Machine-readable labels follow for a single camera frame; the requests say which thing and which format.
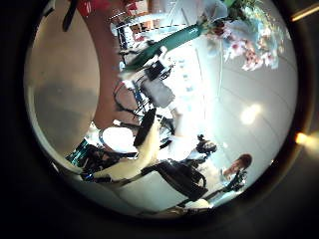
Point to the bouquet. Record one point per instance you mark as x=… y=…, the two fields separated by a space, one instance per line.
x=179 y=38

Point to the wooden shelf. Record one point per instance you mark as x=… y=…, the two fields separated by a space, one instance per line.
x=136 y=26

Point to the teal striped box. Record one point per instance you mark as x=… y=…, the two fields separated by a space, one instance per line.
x=78 y=156

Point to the person with reddish hair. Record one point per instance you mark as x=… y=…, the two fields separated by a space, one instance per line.
x=237 y=166

